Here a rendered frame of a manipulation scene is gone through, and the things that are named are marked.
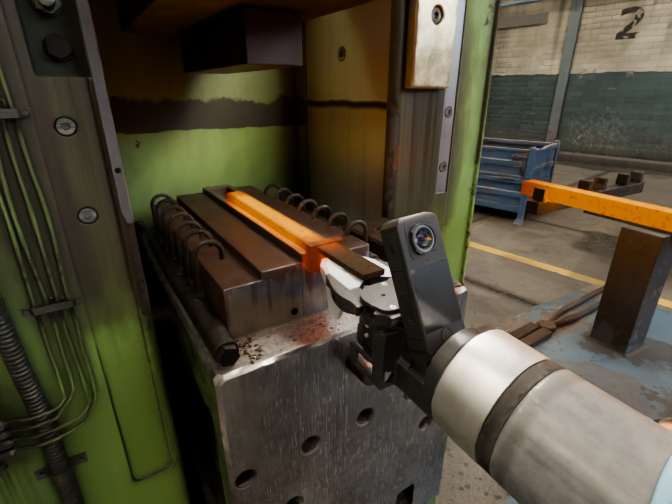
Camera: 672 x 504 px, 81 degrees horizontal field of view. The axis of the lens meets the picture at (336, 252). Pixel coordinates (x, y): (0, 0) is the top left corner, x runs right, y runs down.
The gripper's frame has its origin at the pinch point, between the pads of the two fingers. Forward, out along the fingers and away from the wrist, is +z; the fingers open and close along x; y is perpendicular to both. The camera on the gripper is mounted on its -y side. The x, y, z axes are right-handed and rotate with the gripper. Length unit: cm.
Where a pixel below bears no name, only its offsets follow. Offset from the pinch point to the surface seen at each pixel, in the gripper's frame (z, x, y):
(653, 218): -16.4, 37.6, -3.8
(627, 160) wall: 256, 720, 93
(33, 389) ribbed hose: 14.0, -33.0, 15.6
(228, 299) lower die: 2.9, -12.0, 3.6
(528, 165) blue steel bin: 175, 318, 50
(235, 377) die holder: -3.3, -13.8, 9.0
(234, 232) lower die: 17.9, -6.1, 1.9
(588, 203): -8.0, 38.4, -3.4
